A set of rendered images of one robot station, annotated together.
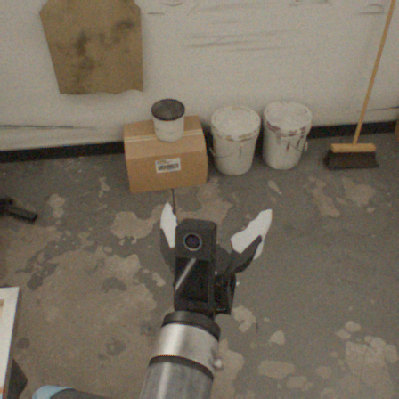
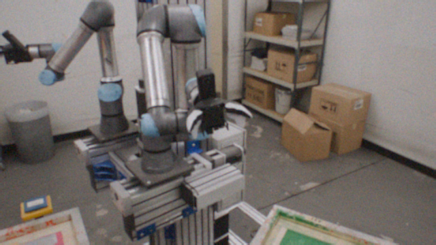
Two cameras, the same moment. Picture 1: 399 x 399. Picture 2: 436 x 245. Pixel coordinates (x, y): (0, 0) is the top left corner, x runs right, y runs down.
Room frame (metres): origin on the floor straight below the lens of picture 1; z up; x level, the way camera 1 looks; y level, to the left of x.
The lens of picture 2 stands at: (0.06, 1.90, 1.97)
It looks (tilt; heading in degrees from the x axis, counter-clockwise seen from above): 23 degrees down; 246
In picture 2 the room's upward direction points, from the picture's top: straight up
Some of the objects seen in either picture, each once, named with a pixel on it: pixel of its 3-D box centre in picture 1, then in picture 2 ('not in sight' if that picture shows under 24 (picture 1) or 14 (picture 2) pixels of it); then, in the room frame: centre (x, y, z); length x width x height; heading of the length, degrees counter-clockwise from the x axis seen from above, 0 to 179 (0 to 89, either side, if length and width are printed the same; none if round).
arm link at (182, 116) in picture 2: not in sight; (194, 122); (-0.26, 0.98, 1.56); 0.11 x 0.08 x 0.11; 170
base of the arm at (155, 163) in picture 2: not in sight; (158, 154); (-0.20, 0.70, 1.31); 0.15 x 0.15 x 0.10
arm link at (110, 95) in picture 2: not in sight; (110, 98); (-0.08, 0.21, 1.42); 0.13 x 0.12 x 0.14; 78
